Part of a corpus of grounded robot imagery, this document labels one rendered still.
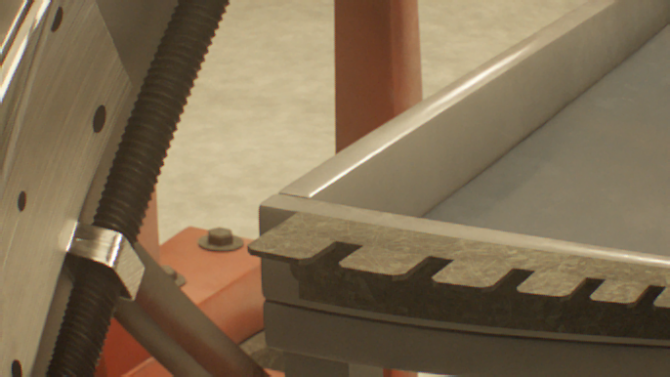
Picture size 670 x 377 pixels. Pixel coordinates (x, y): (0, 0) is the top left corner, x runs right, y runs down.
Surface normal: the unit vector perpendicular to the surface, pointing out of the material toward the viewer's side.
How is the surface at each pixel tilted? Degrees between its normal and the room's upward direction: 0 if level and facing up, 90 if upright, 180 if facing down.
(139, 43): 90
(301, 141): 0
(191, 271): 0
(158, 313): 90
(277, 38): 0
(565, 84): 90
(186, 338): 90
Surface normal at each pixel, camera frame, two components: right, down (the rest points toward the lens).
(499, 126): 0.88, 0.15
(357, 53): -0.47, 0.30
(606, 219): -0.01, -0.94
